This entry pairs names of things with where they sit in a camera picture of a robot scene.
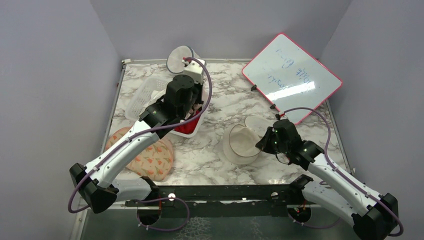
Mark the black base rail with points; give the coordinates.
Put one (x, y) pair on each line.
(153, 202)

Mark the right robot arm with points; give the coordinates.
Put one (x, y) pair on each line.
(373, 216)

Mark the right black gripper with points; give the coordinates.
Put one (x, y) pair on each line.
(264, 144)

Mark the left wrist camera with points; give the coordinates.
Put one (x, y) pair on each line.
(193, 70)

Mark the pink framed whiteboard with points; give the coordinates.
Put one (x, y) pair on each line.
(291, 78)

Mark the white plastic basket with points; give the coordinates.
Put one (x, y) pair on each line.
(142, 97)

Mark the round mesh laundry bag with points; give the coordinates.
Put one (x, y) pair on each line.
(174, 62)

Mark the white cloth in basket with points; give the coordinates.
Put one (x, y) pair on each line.
(155, 95)

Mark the floral orange cushion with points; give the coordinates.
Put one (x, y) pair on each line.
(155, 162)

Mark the red cloth in basket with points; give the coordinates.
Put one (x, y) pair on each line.
(187, 128)

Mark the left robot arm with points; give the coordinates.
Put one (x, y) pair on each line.
(96, 181)

